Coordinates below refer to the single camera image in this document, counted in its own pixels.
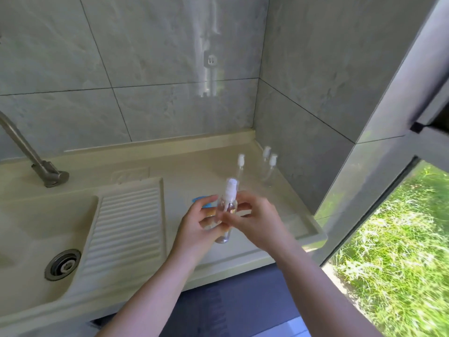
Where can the person's right hand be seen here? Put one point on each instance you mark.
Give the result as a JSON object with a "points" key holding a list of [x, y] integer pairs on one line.
{"points": [[261, 224]]}

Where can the person's left hand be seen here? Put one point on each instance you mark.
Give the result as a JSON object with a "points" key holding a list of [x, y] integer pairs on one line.
{"points": [[189, 235]]}

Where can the person's right thumb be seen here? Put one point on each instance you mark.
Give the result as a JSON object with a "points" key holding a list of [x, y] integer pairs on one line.
{"points": [[229, 215]]}

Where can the person's left thumb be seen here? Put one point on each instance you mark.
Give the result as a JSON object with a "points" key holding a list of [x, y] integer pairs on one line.
{"points": [[212, 221]]}

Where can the clear spray bottle white pump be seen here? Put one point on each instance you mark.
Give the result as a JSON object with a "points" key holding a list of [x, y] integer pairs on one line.
{"points": [[272, 164], [267, 152], [240, 164], [231, 188]]}

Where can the person's left forearm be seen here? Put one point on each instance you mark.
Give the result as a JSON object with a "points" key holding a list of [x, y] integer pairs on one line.
{"points": [[154, 294]]}

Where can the person's right forearm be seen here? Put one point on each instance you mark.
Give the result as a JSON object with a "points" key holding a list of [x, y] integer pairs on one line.
{"points": [[322, 294]]}

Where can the blue plastic container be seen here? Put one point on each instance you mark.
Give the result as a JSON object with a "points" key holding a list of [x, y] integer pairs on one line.
{"points": [[205, 200]]}

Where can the dark cabinet under sink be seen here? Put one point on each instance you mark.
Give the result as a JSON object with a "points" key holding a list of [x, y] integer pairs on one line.
{"points": [[242, 301]]}

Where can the cream laundry sink with washboard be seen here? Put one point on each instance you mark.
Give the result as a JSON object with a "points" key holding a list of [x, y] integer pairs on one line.
{"points": [[122, 221]]}

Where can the steel sink drain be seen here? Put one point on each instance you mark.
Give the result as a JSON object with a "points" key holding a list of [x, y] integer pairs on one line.
{"points": [[63, 264]]}

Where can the green grass outside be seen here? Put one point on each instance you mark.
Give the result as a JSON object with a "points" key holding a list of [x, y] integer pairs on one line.
{"points": [[403, 259]]}

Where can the steel faucet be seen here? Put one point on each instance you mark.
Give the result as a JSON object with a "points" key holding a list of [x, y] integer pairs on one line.
{"points": [[24, 147]]}

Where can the grey window frame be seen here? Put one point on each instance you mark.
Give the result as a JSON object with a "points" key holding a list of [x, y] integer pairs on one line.
{"points": [[393, 112]]}

